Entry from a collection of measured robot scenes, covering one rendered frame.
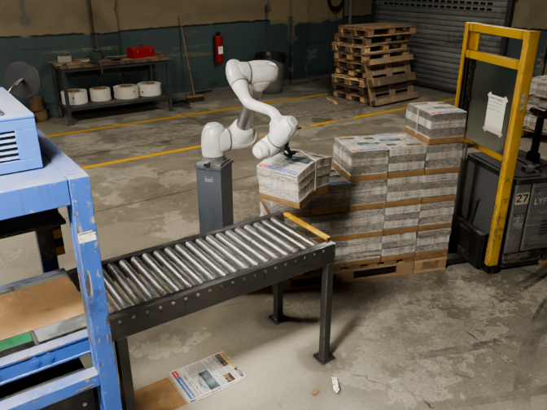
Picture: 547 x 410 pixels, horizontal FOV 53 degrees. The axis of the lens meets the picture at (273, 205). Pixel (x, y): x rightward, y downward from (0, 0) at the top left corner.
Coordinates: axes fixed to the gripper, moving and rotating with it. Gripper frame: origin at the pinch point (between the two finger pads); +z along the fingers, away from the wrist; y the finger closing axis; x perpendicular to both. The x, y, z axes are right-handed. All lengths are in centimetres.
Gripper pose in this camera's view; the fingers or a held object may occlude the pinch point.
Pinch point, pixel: (297, 139)
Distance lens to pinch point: 325.2
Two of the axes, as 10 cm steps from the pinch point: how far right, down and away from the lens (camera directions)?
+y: -0.6, 9.3, 3.5
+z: 5.5, -2.6, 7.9
